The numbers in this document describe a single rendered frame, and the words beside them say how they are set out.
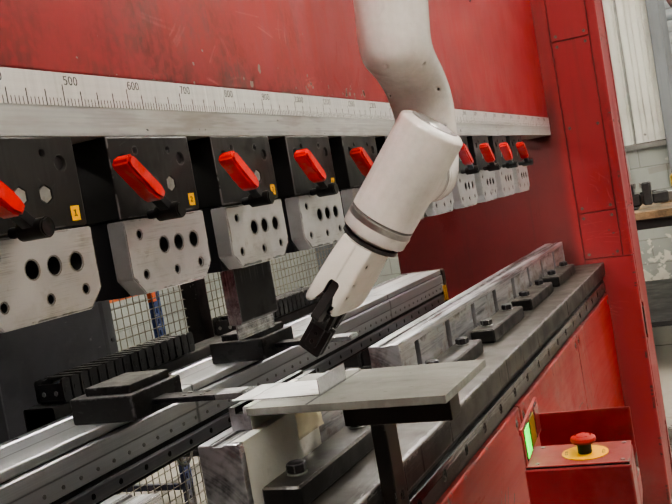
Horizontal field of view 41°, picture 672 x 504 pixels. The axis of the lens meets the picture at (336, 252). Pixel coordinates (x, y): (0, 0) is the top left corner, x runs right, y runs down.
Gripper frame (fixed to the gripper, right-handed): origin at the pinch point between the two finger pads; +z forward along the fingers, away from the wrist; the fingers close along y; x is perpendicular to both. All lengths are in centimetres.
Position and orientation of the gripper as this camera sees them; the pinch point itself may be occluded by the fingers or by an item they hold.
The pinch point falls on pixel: (316, 337)
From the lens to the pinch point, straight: 116.9
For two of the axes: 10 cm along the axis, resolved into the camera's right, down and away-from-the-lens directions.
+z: -4.5, 8.4, 3.1
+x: 8.0, 5.3, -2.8
